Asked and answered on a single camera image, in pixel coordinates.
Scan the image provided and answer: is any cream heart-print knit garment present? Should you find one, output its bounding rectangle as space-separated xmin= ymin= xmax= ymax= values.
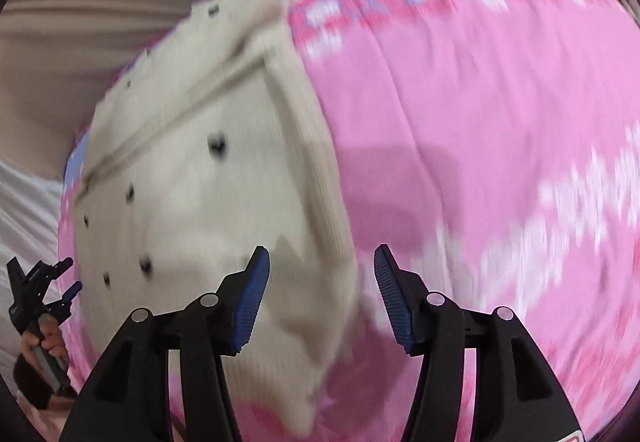
xmin=72 ymin=0 xmax=362 ymax=438

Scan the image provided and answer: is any person's left hand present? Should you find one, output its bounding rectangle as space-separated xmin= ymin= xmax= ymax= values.
xmin=21 ymin=319 xmax=70 ymax=385

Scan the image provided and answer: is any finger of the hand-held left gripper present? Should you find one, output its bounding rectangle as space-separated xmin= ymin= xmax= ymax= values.
xmin=22 ymin=258 xmax=74 ymax=295
xmin=44 ymin=281 xmax=83 ymax=325

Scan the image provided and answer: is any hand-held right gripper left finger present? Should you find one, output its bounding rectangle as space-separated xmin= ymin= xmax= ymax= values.
xmin=59 ymin=245 xmax=271 ymax=442

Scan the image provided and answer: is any white cloth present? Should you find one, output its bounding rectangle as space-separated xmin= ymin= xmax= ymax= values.
xmin=0 ymin=157 xmax=68 ymax=393

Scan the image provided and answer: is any pink floral blanket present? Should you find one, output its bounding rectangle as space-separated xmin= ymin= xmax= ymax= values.
xmin=57 ymin=0 xmax=640 ymax=442

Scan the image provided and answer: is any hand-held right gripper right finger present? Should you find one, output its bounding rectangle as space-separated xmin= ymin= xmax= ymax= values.
xmin=373 ymin=243 xmax=583 ymax=442

